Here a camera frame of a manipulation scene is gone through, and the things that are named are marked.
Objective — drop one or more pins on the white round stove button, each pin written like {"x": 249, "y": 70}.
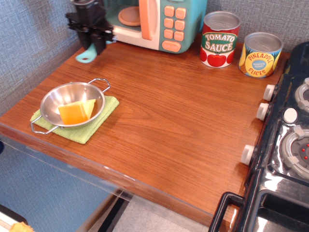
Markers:
{"x": 290, "y": 115}

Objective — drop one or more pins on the white stove knob top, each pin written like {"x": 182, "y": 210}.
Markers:
{"x": 268, "y": 93}

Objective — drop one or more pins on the white stove knob bottom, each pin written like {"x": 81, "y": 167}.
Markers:
{"x": 247, "y": 154}

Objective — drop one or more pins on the tomato sauce can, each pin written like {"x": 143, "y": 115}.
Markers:
{"x": 219, "y": 38}

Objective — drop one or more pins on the white stove knob middle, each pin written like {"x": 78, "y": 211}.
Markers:
{"x": 262, "y": 111}

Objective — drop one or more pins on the steel bowl with handles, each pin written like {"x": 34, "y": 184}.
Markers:
{"x": 69, "y": 93}

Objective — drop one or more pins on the orange microwave turntable plate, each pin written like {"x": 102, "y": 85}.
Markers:
{"x": 130, "y": 16}

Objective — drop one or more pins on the white stove knob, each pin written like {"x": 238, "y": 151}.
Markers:
{"x": 262, "y": 111}
{"x": 247, "y": 154}
{"x": 268, "y": 93}

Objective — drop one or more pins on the black oven door handle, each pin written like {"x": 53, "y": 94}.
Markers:
{"x": 228, "y": 198}

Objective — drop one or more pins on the black toy stove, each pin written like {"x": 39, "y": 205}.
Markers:
{"x": 276, "y": 198}

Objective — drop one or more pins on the grey stove burner lower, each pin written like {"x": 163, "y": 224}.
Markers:
{"x": 295, "y": 151}

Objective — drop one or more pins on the green cloth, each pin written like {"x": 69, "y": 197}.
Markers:
{"x": 81, "y": 134}

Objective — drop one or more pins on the orange cheese wedge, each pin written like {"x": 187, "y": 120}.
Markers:
{"x": 76, "y": 112}

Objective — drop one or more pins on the grey stove burner upper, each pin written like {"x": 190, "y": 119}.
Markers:
{"x": 302, "y": 103}

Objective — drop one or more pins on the pineapple slices can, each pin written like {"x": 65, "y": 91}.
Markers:
{"x": 260, "y": 54}

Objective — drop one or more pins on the orange object bottom left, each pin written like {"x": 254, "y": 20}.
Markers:
{"x": 21, "y": 227}

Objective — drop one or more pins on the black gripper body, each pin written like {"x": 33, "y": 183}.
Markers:
{"x": 89, "y": 15}

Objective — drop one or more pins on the grey stove burner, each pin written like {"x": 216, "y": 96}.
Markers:
{"x": 295, "y": 151}
{"x": 302, "y": 103}

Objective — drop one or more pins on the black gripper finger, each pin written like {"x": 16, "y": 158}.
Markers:
{"x": 99, "y": 42}
{"x": 85, "y": 39}

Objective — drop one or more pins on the teal brush with white bristles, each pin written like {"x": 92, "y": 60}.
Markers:
{"x": 90, "y": 54}

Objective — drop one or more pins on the teal toy microwave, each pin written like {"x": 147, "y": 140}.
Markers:
{"x": 165, "y": 25}

